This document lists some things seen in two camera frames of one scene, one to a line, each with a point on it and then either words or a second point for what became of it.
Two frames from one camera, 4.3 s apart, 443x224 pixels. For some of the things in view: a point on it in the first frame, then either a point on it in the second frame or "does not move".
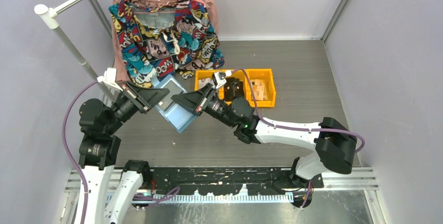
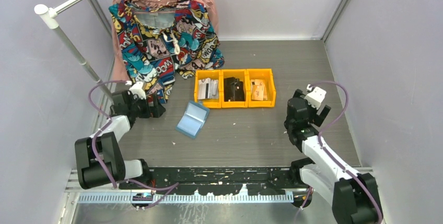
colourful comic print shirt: [156, 42] does not move
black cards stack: [233, 88] does not move
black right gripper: [193, 101] to [318, 120]
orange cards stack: [259, 90] does not move
